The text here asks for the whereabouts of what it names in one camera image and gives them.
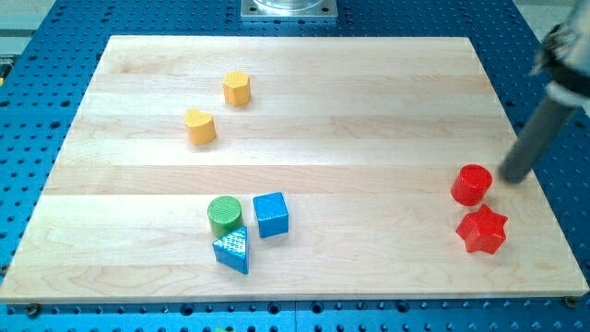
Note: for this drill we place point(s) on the yellow octagon block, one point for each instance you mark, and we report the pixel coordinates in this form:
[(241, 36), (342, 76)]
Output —
[(237, 88)]

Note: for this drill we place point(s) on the green cylinder block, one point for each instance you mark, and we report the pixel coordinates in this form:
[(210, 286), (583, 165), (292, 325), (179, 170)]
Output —
[(225, 215)]

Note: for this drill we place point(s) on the light wooden board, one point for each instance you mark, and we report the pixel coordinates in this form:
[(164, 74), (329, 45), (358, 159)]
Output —
[(363, 137)]

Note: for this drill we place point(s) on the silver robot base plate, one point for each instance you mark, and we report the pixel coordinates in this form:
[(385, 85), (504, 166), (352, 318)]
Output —
[(278, 9)]

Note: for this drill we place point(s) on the yellow heart block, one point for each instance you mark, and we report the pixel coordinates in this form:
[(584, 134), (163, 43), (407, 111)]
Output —
[(200, 126)]

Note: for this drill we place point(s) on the blue triangle block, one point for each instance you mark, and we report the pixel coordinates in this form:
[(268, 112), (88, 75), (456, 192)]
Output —
[(232, 250)]

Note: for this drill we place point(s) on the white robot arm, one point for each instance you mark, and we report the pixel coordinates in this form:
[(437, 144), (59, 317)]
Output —
[(564, 56)]

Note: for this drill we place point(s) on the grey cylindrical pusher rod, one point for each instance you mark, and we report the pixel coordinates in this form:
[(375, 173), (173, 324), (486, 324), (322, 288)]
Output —
[(535, 138)]

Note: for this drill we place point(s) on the red star block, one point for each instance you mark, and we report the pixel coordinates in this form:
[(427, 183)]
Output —
[(482, 230)]

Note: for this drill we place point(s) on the red cylinder block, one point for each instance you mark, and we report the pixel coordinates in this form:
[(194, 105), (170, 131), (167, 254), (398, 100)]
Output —
[(471, 184)]

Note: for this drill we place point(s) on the blue cube block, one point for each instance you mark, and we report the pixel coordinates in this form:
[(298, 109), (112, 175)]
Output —
[(271, 214)]

